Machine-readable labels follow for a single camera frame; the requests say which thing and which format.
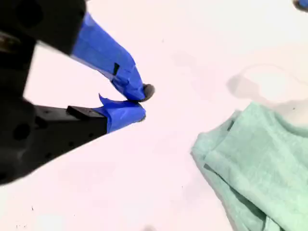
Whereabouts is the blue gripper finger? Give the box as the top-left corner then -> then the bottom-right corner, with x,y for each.
24,93 -> 147,176
14,0 -> 156,103
292,0 -> 308,12

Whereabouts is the pale green T-shirt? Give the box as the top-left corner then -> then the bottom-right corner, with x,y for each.
191,101 -> 308,231

